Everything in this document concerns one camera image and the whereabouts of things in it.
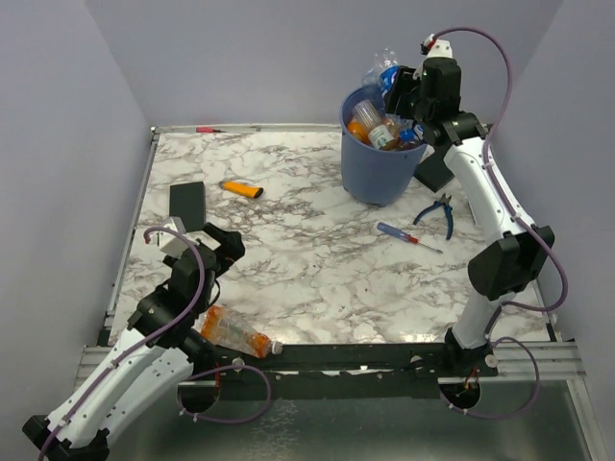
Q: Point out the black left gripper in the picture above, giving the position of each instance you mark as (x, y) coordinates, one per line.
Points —
(231, 246)

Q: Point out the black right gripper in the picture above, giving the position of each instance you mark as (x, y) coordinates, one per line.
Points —
(405, 80)

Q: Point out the small orange juice bottle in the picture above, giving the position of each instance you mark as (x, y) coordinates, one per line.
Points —
(397, 132)

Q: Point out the Pepsi bottle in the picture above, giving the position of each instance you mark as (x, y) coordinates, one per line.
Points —
(386, 62)

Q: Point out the green cap bottle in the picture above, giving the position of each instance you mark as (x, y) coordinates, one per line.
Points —
(372, 123)

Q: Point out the orange bottle front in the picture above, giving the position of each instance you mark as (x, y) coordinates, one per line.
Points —
(357, 131)

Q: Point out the orange bottle white cap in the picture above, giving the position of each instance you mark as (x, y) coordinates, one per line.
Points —
(225, 328)

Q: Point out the small clear crushed bottle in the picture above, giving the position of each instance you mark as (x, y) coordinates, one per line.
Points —
(371, 79)

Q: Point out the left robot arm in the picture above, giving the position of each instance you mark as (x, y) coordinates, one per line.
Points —
(82, 427)

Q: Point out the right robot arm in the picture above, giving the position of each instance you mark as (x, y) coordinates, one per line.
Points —
(516, 249)

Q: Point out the blue plastic bin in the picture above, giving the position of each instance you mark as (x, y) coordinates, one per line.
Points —
(372, 176)

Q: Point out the orange utility knife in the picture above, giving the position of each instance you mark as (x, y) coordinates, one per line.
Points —
(242, 189)

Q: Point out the black box left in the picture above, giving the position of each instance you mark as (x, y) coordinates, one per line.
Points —
(187, 201)

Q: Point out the black box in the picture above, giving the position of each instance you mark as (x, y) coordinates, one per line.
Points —
(187, 201)
(432, 172)

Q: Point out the black box right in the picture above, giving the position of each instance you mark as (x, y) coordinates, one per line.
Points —
(432, 172)

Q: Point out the red marker pen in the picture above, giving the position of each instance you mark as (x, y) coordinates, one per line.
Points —
(208, 130)

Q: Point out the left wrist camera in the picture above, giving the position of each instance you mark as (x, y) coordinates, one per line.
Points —
(172, 244)

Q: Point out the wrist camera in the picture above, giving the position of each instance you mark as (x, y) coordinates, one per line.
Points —
(172, 244)
(435, 47)

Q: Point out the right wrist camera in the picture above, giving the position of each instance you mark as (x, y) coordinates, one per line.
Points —
(435, 47)

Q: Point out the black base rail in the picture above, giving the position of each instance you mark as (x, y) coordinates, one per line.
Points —
(299, 372)

